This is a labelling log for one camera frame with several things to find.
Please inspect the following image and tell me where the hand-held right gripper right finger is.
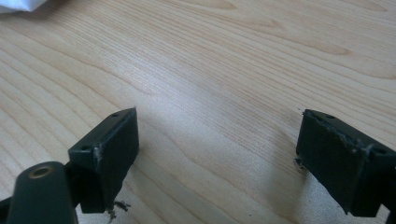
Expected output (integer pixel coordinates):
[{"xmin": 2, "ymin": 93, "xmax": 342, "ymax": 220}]
[{"xmin": 294, "ymin": 108, "xmax": 396, "ymax": 217}]

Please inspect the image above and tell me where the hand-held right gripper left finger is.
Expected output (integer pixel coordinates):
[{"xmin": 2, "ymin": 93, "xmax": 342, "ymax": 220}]
[{"xmin": 66, "ymin": 106, "xmax": 140, "ymax": 215}]

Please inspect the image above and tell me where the white sock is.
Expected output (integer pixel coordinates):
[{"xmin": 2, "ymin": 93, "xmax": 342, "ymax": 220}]
[{"xmin": 0, "ymin": 0, "xmax": 49, "ymax": 14}]

